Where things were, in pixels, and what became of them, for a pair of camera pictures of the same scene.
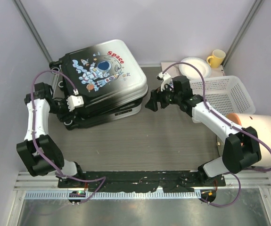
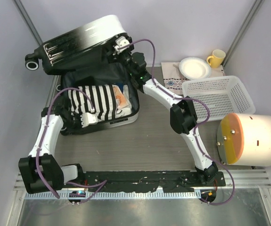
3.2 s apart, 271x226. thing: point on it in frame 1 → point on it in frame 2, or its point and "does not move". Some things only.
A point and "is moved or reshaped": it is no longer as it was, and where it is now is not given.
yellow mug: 216,60 does not move
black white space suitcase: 108,77 is moved or reshaped
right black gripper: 152,104 → 117,56
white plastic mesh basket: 225,94 does not move
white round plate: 201,66 does not move
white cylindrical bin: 269,130 does not move
